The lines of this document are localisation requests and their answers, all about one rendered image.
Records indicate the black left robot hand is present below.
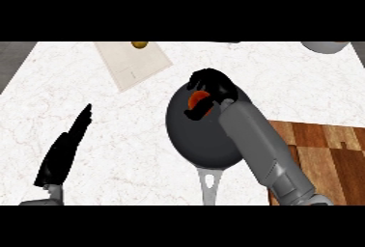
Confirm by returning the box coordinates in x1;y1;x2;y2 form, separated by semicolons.
32;103;94;188

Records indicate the brown wooden cutting board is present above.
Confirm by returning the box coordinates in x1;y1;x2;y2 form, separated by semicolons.
265;120;365;206

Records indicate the beige placemat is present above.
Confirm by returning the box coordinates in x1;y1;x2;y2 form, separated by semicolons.
93;41;174;94

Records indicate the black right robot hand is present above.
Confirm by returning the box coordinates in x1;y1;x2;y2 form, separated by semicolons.
181;68;239;122

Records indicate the dark grey frying pan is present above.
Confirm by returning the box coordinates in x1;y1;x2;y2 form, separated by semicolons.
164;79;255;206

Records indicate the grey bowl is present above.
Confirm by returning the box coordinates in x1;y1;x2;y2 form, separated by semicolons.
299;41;351;55

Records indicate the red tomato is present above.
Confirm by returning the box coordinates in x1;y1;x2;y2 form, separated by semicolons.
186;90;214;118

